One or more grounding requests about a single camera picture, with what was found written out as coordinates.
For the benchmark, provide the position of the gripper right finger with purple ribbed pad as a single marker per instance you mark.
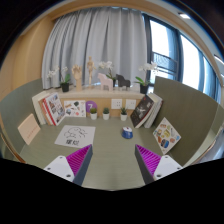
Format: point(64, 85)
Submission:
point(154, 167)

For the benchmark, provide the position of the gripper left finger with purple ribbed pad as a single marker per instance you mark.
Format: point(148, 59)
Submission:
point(73, 167)

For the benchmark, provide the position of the white mouse pad with drawing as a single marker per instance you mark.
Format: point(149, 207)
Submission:
point(76, 136)

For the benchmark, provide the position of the colourful sticker book right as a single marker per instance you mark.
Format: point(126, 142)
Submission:
point(166, 136)

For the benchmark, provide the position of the small potted plant right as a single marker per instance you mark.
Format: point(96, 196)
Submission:
point(123, 114)

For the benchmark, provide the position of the small potted plant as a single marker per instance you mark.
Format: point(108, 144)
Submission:
point(93, 113)
point(123, 114)
point(106, 113)

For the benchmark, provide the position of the pink card on left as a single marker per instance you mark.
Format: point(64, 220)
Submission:
point(28, 129)

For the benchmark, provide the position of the white illustrated card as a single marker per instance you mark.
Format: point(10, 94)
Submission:
point(75, 108)

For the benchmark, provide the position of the small potted plant left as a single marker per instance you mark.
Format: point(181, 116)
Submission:
point(93, 113)

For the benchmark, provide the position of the red white magazine left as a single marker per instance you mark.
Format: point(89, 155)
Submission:
point(54, 108)

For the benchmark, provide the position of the black book leaning right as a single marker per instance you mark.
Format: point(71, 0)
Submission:
point(142, 111)

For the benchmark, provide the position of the small potted plant middle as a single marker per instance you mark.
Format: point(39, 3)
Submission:
point(106, 113)

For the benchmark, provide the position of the purple round number sign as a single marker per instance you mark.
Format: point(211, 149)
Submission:
point(89, 105)

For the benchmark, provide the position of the white books behind black book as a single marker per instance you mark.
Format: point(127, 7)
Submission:
point(156, 107)

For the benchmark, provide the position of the white books leaning left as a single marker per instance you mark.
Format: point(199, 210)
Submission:
point(37, 106)

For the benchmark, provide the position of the wooden shelf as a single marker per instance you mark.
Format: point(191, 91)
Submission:
point(102, 98)

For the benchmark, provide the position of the white orchid black pot right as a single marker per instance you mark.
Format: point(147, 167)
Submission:
point(144, 82)

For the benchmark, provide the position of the white orchid black pot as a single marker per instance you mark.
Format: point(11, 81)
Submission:
point(64, 77)
point(144, 82)

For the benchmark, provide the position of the white orchid black pot left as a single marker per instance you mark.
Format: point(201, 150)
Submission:
point(64, 77)

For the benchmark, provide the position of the black wooden horse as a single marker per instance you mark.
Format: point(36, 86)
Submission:
point(122, 81)

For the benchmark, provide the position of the pink wooden horse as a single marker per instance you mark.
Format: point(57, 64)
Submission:
point(105, 81)

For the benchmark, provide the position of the wooden hand model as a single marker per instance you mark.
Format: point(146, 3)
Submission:
point(77, 74)

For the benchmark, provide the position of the wooden mannequin figure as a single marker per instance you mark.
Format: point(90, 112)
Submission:
point(90, 67)

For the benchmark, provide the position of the white orchid behind horses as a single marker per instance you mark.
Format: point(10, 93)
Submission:
point(109, 66)

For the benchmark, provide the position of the grey curtain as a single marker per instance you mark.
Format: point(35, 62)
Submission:
point(96, 34)

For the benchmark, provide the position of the white wall socket right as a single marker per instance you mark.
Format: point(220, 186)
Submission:
point(130, 104)

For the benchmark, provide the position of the white wall socket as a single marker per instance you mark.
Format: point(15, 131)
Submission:
point(130, 104)
point(116, 103)

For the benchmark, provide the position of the white wall socket left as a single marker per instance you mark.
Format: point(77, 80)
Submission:
point(116, 103)

